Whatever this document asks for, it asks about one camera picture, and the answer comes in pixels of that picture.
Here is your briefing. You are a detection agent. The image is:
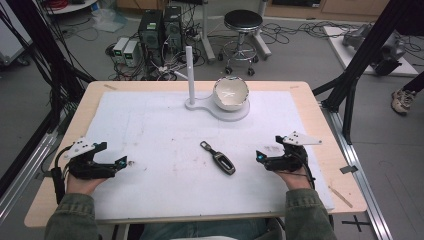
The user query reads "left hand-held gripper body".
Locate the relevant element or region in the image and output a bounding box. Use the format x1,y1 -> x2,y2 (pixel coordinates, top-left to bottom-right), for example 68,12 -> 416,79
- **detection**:
63,136 -> 118,180

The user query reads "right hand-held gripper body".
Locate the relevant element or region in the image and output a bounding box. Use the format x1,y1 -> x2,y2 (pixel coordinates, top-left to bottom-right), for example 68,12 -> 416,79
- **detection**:
265,130 -> 323,173

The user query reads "person's left hand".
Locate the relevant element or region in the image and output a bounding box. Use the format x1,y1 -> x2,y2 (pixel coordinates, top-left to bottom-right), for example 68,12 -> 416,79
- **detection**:
65,173 -> 108,197

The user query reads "person's right hand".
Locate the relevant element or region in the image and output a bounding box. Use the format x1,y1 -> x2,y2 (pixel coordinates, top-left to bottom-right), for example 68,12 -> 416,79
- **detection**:
275,166 -> 317,192

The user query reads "black car key fob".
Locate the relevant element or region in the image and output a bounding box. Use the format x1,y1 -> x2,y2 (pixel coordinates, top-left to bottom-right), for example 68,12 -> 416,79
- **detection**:
199,140 -> 237,176

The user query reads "white table mat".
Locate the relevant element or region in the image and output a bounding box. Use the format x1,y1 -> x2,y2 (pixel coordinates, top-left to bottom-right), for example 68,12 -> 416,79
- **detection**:
84,90 -> 336,222

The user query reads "white stand with pole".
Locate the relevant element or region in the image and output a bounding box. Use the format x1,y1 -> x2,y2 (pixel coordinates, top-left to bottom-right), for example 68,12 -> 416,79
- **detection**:
184,45 -> 251,123

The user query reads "white bowl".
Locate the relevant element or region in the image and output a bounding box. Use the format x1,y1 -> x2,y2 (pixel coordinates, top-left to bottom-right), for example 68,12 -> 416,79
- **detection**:
212,76 -> 250,112

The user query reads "thin wooden stick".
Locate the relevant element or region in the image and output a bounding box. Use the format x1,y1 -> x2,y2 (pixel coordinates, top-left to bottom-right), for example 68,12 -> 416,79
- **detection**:
327,185 -> 354,209

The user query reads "white power supply box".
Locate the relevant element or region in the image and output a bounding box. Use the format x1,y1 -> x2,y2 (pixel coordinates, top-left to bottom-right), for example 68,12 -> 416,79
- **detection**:
123,40 -> 140,68
112,36 -> 130,65

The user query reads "grey table leg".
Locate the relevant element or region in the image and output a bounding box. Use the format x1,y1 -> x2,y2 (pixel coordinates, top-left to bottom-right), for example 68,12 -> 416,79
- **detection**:
199,0 -> 218,65
252,0 -> 274,62

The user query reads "white floor board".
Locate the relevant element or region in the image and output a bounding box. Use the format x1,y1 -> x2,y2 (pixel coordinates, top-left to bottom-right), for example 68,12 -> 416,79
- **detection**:
322,25 -> 420,78

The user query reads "black computer tower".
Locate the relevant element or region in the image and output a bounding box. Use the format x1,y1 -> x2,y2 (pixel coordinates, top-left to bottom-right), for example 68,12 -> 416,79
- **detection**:
137,9 -> 165,67
162,5 -> 185,54

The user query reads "black round stool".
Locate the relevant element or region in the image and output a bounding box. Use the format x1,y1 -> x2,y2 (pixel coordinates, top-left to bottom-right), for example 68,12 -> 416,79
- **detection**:
217,8 -> 265,77

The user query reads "clear plastic bag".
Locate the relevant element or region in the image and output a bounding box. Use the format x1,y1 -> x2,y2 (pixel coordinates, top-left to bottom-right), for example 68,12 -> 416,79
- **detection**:
91,7 -> 129,34

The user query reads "grey machine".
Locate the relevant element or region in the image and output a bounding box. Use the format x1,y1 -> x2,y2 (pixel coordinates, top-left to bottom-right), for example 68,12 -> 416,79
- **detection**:
341,22 -> 408,77

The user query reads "round white table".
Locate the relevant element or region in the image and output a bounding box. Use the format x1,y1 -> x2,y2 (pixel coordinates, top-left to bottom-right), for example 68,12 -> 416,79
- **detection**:
45,0 -> 100,16

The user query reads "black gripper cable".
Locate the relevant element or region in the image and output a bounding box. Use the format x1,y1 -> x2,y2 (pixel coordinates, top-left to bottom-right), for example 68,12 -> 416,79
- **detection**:
279,153 -> 317,191
49,145 -> 74,205

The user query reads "aluminium rail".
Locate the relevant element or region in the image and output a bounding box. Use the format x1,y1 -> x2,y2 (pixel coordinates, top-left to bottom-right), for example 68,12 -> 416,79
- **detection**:
320,101 -> 395,240
0,130 -> 60,222

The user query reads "bundle of floor cables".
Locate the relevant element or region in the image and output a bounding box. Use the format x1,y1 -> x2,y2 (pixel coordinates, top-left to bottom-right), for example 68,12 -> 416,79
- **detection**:
259,20 -> 371,46

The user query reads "black metal frame post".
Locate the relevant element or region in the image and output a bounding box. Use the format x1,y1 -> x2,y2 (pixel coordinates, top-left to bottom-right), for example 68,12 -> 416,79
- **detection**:
5,0 -> 96,134
312,0 -> 414,146

